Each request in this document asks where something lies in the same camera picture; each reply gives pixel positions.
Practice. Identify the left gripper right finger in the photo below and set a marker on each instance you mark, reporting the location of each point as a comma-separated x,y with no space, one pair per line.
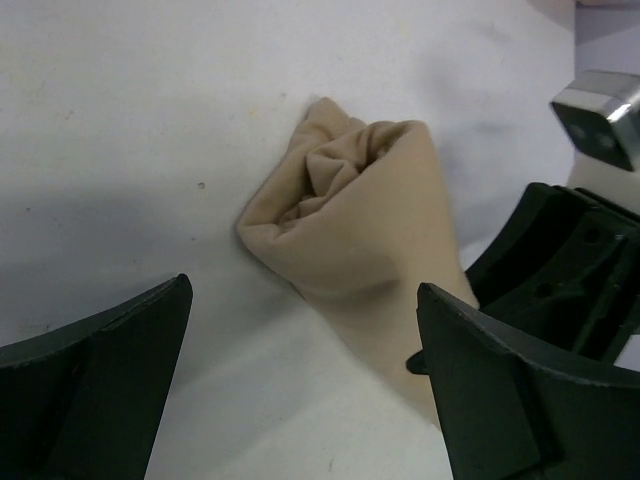
512,406

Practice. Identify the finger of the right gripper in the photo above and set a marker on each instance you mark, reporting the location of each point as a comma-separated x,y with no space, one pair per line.
564,269
417,364

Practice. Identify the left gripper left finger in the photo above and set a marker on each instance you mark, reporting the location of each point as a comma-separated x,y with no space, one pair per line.
85,401

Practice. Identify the beige t shirt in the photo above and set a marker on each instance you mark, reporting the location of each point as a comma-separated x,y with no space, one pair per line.
356,217

